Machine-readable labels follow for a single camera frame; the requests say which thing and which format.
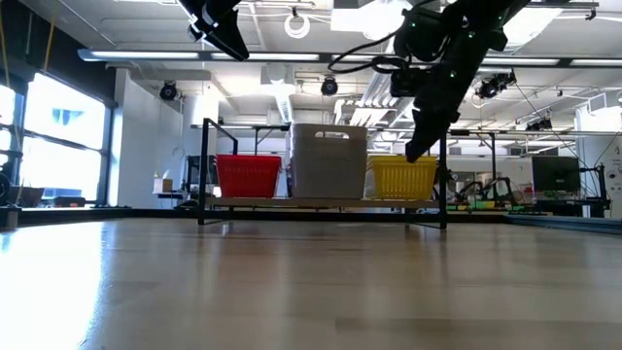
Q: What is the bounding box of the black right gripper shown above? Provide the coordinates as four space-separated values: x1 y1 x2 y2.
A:
405 46 487 163

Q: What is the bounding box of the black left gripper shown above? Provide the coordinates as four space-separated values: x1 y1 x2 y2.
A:
177 0 250 62

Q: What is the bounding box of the long ceiling light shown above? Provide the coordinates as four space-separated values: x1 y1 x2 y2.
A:
77 48 200 63
480 55 622 68

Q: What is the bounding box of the black monitor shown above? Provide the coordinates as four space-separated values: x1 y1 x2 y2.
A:
531 155 582 194

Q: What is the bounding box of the large bright window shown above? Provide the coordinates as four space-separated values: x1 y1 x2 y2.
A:
0 72 113 205

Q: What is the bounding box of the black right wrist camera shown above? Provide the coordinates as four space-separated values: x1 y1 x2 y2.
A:
390 67 430 98

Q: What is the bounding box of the white coiled cable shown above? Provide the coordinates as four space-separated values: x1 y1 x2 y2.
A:
284 12 311 40

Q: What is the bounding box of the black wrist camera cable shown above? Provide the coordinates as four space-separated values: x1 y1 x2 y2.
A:
328 26 414 75

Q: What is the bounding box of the silver ventilation duct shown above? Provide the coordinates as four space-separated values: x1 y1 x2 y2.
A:
500 0 565 59

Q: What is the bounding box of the wooden shelf with black frame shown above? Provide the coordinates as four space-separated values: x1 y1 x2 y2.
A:
196 118 449 230

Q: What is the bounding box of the black machine frame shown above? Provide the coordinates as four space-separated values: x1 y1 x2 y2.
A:
577 164 612 219

